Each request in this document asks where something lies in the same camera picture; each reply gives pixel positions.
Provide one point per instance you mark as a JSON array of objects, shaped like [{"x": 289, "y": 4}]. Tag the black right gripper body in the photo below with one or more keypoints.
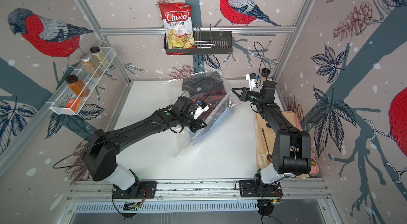
[{"x": 253, "y": 97}]

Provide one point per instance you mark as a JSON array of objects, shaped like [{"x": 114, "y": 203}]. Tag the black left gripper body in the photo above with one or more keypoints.
[{"x": 189, "y": 121}]

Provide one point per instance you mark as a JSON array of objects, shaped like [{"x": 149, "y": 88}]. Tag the grey pinstriped shirt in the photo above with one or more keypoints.
[{"x": 205, "y": 82}]

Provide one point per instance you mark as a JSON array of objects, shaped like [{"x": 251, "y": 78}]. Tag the red black plaid shirt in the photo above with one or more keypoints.
[{"x": 212, "y": 100}]

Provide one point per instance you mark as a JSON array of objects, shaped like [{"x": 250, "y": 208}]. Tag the clear plastic vacuum bag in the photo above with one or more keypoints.
[{"x": 229, "y": 100}]

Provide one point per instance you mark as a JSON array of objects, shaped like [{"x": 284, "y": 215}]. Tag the light blue cloth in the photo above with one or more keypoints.
[{"x": 213, "y": 123}]

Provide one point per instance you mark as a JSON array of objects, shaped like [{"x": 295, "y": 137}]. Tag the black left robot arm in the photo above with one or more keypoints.
[{"x": 99, "y": 156}]

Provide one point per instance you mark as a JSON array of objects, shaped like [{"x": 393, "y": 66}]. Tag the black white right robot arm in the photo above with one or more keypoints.
[{"x": 291, "y": 154}]

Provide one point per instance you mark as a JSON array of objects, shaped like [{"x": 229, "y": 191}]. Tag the beige folded cloth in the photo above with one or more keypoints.
[{"x": 261, "y": 150}]

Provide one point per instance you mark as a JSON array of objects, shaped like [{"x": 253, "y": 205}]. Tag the red Chuba cassava chips bag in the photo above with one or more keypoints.
[{"x": 178, "y": 26}]

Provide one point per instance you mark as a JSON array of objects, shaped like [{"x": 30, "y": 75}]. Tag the pepper grinder black cap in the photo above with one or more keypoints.
[{"x": 265, "y": 72}]

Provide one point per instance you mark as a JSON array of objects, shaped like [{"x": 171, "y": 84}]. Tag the wooden chopstick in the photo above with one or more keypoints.
[{"x": 268, "y": 155}]

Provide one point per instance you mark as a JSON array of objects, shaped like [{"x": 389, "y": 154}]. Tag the pink tray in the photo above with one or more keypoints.
[{"x": 293, "y": 119}]

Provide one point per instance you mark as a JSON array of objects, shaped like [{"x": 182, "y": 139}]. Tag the spice jar black lid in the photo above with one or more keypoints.
[{"x": 99, "y": 56}]

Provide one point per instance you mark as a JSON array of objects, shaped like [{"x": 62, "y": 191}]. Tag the orange sauce jar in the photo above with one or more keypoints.
[{"x": 77, "y": 85}]

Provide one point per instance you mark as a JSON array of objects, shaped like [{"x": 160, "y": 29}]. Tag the small orange box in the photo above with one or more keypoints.
[{"x": 74, "y": 104}]

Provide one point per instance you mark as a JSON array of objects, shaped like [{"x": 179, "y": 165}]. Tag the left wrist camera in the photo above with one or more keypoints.
[{"x": 201, "y": 107}]

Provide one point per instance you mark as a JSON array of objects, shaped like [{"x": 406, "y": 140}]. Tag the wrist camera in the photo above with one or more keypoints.
[
  {"x": 252, "y": 80},
  {"x": 201, "y": 107}
]

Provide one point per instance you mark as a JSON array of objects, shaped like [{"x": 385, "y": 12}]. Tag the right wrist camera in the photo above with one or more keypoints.
[{"x": 252, "y": 80}]

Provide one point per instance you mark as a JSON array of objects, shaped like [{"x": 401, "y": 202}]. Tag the black wire wall basket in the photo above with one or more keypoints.
[{"x": 199, "y": 43}]

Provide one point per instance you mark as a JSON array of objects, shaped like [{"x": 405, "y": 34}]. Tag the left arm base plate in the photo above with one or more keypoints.
[{"x": 139, "y": 190}]

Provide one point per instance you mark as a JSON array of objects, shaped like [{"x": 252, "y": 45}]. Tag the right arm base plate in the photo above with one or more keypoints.
[{"x": 250, "y": 188}]

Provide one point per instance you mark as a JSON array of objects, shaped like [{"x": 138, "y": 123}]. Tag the clear acrylic wall shelf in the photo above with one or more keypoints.
[{"x": 58, "y": 105}]

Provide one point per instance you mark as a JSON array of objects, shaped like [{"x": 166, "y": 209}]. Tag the aluminium mounting rail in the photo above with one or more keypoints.
[{"x": 202, "y": 189}]

